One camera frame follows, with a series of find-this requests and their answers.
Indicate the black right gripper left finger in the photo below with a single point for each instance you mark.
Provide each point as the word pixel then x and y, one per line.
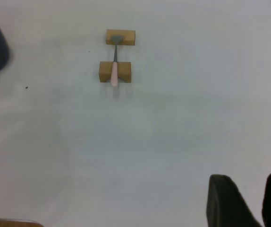
pixel 225 203

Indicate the flat rectangular wooden block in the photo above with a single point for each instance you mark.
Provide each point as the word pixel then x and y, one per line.
pixel 130 37

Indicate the arched wooden block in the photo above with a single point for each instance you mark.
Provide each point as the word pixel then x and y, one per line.
pixel 126 71

